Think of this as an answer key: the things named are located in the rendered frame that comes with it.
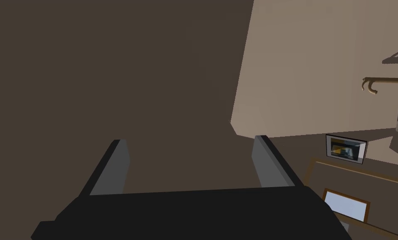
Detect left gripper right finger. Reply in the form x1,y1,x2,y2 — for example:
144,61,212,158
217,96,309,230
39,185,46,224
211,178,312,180
252,135,306,188

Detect brown framed window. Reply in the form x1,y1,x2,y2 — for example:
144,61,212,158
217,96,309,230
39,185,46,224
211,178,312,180
323,188,371,223

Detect white framed wall picture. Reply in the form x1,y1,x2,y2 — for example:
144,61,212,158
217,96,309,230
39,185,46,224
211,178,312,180
325,133,368,165

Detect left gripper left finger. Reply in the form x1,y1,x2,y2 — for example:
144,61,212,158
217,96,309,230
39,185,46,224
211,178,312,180
78,139,131,197

